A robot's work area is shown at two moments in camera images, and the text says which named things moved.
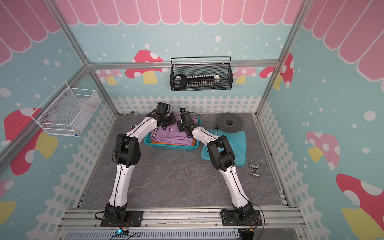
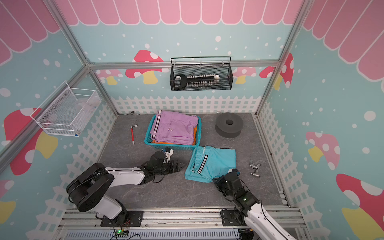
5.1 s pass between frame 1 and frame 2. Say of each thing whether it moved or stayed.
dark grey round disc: stayed
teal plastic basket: stayed
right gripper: moved
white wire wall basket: stayed
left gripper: moved
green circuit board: stayed
